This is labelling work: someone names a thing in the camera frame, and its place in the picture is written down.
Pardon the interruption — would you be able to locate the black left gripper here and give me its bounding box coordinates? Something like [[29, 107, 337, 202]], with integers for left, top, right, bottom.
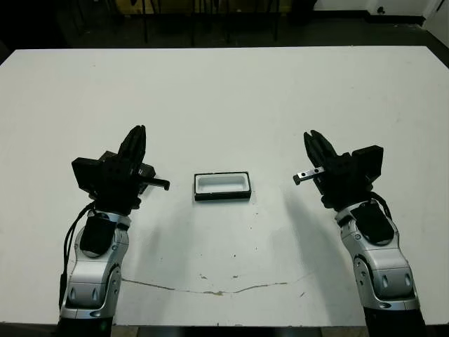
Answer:
[[93, 125, 171, 213]]

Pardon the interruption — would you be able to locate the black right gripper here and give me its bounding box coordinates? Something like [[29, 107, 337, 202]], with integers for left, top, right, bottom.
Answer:
[[293, 129, 375, 211]]

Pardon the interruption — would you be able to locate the black box base white insert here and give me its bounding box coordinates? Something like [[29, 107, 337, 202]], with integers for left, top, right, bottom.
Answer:
[[192, 170, 253, 202]]

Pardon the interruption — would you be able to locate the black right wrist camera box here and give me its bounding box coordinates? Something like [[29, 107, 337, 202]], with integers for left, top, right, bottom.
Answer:
[[351, 144, 384, 183]]

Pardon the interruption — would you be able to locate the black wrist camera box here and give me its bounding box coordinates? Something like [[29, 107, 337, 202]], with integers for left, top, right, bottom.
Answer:
[[72, 157, 106, 197], [351, 144, 384, 183]]

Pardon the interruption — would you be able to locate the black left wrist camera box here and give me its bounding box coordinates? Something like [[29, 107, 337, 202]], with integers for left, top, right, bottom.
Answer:
[[72, 157, 106, 197]]

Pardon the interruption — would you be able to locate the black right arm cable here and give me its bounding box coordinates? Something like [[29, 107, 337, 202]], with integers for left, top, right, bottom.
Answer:
[[370, 191, 401, 237]]

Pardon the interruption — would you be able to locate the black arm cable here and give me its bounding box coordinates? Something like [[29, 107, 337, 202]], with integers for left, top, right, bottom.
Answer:
[[370, 191, 401, 237], [58, 200, 101, 310]]

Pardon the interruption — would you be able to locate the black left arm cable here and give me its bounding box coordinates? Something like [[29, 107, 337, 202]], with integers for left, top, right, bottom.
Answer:
[[58, 200, 101, 310]]

